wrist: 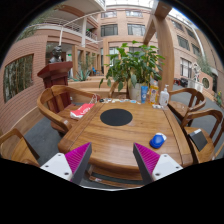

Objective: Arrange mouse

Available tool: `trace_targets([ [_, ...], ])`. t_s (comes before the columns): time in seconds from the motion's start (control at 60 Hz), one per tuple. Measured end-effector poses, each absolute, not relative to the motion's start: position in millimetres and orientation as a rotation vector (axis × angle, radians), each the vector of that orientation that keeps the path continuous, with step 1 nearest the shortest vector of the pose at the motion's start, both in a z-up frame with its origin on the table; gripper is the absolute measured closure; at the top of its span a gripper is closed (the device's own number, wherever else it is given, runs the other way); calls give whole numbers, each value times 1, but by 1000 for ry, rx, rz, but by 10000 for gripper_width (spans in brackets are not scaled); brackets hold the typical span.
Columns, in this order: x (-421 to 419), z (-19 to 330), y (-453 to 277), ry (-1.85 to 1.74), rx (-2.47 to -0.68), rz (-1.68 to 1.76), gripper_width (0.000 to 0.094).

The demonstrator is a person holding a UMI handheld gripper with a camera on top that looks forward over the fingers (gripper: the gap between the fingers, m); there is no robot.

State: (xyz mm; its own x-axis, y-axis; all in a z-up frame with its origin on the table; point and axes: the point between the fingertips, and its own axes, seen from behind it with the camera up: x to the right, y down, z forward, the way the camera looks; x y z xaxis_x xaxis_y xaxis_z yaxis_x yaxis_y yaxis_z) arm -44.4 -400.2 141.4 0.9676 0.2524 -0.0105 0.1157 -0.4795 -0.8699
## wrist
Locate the wooden table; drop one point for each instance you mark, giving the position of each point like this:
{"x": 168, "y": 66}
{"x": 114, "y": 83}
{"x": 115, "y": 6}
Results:
{"x": 112, "y": 161}

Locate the white statue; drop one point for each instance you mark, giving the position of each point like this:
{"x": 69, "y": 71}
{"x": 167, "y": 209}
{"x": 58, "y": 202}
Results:
{"x": 196, "y": 70}

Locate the blue tube container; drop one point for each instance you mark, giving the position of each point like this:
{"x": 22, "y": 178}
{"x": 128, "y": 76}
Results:
{"x": 144, "y": 90}

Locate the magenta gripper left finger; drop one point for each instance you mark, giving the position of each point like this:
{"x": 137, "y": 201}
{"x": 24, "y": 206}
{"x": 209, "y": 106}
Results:
{"x": 70, "y": 166}

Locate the wooden chair near left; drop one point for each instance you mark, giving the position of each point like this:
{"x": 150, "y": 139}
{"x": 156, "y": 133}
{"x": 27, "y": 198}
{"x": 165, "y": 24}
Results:
{"x": 14, "y": 147}

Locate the green potted plant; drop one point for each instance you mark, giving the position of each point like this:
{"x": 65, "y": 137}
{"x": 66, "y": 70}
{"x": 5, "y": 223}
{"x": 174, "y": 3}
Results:
{"x": 134, "y": 67}

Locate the wooden chair right far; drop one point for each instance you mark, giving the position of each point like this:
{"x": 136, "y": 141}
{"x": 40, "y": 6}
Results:
{"x": 196, "y": 101}

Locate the dark bust statue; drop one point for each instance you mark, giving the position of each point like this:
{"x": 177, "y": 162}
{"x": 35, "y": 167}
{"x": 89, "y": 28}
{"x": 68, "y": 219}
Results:
{"x": 57, "y": 51}

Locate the wooden armchair left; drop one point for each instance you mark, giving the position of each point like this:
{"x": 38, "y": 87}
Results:
{"x": 58, "y": 101}

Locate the wooden chair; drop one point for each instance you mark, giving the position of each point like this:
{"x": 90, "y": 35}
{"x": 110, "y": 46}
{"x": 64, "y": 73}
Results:
{"x": 14, "y": 147}
{"x": 208, "y": 153}
{"x": 196, "y": 101}

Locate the black notebook on chair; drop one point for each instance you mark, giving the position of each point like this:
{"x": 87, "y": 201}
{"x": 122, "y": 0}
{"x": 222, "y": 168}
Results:
{"x": 198, "y": 139}

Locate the wooden pillar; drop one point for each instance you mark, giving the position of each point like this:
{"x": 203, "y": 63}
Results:
{"x": 157, "y": 24}

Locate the blue computer mouse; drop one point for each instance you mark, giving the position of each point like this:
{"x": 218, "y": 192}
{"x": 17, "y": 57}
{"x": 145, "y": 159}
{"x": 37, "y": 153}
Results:
{"x": 158, "y": 140}

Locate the red wooden pedestal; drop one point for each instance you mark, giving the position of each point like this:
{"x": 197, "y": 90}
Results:
{"x": 56, "y": 74}

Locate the red and white bag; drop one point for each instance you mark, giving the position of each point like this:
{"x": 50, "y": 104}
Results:
{"x": 81, "y": 111}

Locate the white pump bottle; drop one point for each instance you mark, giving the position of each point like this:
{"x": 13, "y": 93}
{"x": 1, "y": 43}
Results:
{"x": 164, "y": 97}

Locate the round black mouse pad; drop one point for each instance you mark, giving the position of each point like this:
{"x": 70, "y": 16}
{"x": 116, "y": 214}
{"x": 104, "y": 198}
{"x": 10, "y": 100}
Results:
{"x": 116, "y": 117}

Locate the white plant pot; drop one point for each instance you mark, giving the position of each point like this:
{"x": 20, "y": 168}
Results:
{"x": 135, "y": 91}

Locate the yellow bottle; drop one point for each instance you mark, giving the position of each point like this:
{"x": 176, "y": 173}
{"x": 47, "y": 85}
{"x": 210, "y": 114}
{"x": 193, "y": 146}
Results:
{"x": 153, "y": 92}

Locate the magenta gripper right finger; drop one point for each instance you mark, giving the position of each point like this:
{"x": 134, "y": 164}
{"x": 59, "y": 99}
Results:
{"x": 153, "y": 166}

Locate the wooden chair right near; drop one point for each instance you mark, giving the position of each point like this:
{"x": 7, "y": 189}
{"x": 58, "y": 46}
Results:
{"x": 208, "y": 153}

